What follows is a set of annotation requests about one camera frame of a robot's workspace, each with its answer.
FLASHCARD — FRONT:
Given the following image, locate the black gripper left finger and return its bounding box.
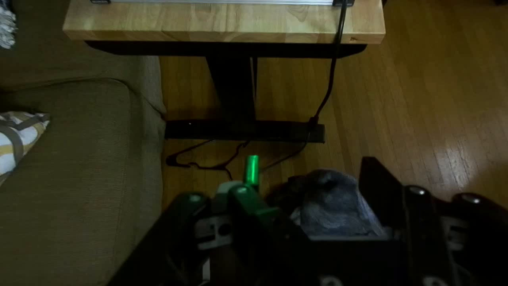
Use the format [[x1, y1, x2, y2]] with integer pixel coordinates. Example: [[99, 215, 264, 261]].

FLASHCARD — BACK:
[[228, 185, 308, 286]]

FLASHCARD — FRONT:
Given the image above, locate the wooden table with black base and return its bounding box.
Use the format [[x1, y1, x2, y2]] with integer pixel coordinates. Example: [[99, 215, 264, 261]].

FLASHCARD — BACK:
[[64, 0, 388, 144]]

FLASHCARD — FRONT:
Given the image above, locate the brown sofa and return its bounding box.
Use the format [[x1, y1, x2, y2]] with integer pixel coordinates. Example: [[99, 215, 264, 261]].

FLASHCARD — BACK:
[[0, 15, 164, 286]]

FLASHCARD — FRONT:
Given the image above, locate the grey striped pillow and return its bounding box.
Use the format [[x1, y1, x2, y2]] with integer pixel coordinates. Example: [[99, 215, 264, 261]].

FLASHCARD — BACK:
[[0, 5, 18, 50]]

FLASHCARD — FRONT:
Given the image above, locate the dark grey garment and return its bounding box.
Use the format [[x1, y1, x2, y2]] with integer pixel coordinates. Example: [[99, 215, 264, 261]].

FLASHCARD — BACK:
[[289, 171, 388, 240]]

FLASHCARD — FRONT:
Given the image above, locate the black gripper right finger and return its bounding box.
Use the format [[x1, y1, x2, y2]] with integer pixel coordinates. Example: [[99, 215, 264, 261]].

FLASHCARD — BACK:
[[359, 158, 459, 286]]

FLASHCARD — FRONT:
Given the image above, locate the patterned beige cushion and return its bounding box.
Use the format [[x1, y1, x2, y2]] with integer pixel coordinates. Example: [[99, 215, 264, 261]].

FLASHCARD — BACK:
[[0, 112, 51, 186]]

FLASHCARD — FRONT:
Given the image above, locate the black power cable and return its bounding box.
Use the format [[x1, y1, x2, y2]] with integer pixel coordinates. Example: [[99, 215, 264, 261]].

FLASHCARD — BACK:
[[166, 0, 355, 182]]

